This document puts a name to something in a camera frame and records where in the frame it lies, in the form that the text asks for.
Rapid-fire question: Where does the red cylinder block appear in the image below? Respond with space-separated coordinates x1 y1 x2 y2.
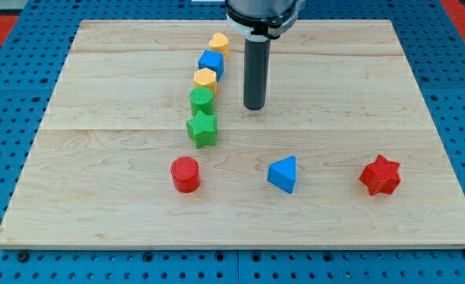
170 156 201 193

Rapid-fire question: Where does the blue triangle block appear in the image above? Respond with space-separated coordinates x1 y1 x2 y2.
267 156 296 194

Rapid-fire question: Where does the light wooden board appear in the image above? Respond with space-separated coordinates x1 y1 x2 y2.
0 20 465 250

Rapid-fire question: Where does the red star block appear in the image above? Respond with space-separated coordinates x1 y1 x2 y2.
359 154 401 196

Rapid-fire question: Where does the green cylinder block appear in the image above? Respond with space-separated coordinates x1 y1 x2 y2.
189 87 214 116

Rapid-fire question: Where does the yellow heart block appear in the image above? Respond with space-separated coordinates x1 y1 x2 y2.
208 32 229 59

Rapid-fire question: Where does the yellow hexagon block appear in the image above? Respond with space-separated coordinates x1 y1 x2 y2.
193 68 218 95

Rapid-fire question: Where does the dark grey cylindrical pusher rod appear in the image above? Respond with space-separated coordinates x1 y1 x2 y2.
244 39 270 110

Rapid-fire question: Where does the green star block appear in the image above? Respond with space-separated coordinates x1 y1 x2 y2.
186 110 218 148

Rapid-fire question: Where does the blue cube block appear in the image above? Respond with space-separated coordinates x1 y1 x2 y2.
198 50 225 81

